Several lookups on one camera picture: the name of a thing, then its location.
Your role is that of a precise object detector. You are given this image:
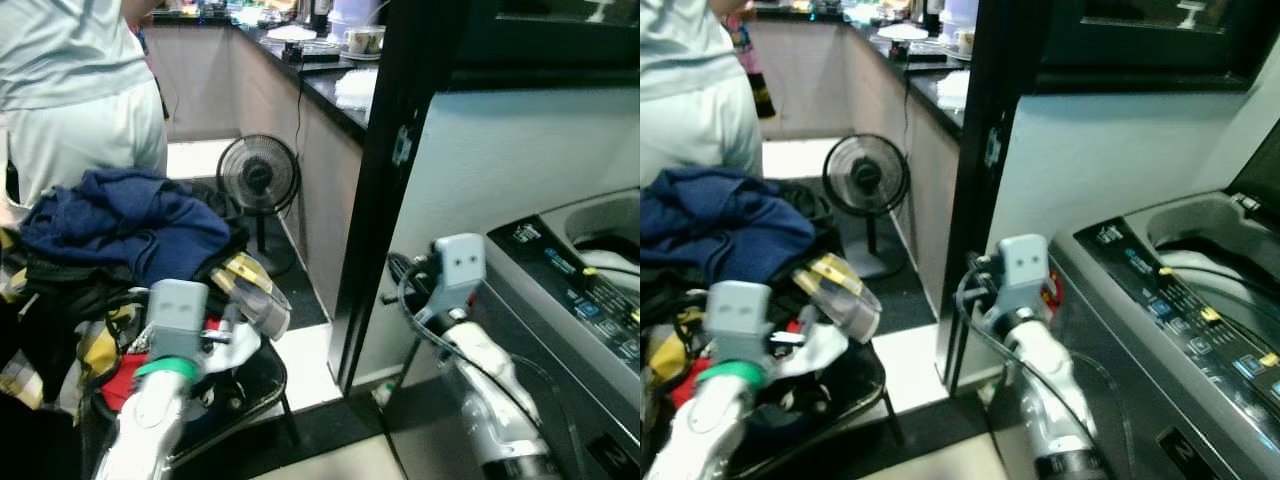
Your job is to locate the navy blue garment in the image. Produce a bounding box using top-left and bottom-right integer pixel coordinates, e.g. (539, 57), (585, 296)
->
(640, 165), (818, 288)
(19, 167), (234, 288)

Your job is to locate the grey top-load washing machine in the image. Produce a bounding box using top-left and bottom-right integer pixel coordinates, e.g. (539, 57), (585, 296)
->
(1044, 188), (1280, 480)
(484, 189), (641, 480)

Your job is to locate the person in light clothes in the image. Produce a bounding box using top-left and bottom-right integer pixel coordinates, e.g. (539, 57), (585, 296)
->
(0, 0), (170, 208)
(640, 0), (767, 187)

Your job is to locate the white garment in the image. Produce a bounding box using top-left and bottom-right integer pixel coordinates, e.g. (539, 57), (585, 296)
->
(774, 320), (852, 381)
(198, 320), (264, 378)

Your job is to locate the clear plastic yellow-trimmed bag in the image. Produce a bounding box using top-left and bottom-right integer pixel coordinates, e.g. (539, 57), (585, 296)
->
(792, 252), (884, 344)
(211, 252), (293, 340)

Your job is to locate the black chair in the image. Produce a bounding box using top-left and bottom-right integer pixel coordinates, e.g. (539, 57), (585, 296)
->
(700, 338), (907, 478)
(84, 333), (302, 473)

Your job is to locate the red garment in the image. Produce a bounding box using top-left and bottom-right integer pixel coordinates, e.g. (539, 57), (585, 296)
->
(98, 320), (227, 413)
(668, 320), (803, 409)

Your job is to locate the yellow plaid garment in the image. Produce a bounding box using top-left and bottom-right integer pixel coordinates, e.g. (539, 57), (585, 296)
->
(0, 228), (143, 413)
(646, 318), (703, 389)

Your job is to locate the black garment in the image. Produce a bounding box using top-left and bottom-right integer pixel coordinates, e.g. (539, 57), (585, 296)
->
(15, 243), (153, 403)
(640, 268), (723, 336)

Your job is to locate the black-topped kitchen counter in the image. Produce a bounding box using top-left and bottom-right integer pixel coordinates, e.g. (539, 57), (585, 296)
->
(750, 8), (976, 286)
(145, 8), (383, 323)

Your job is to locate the black standing fan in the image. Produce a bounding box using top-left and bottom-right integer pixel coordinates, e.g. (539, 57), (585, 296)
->
(216, 134), (302, 278)
(821, 132), (912, 281)

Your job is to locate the white folded cloth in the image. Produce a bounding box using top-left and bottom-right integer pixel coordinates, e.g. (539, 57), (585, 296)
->
(934, 69), (972, 110)
(334, 67), (380, 112)

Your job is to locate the dark framed window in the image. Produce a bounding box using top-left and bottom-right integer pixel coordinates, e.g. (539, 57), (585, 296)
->
(448, 0), (641, 93)
(1034, 0), (1280, 97)

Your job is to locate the pink and black bottle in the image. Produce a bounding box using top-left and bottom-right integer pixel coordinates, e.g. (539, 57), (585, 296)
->
(729, 14), (778, 121)

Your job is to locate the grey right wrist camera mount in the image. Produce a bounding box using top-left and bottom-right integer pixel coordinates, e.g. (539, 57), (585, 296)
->
(996, 233), (1052, 317)
(431, 233), (489, 313)

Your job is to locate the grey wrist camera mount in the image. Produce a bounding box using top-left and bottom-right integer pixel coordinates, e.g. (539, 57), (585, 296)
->
(147, 279), (211, 363)
(996, 233), (1052, 317)
(431, 233), (489, 313)
(704, 280), (774, 367)

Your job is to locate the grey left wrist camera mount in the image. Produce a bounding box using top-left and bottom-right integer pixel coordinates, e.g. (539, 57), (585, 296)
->
(704, 280), (774, 367)
(147, 279), (211, 363)

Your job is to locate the black door frame post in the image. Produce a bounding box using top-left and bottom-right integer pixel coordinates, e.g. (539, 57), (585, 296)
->
(328, 0), (453, 397)
(938, 0), (1043, 393)

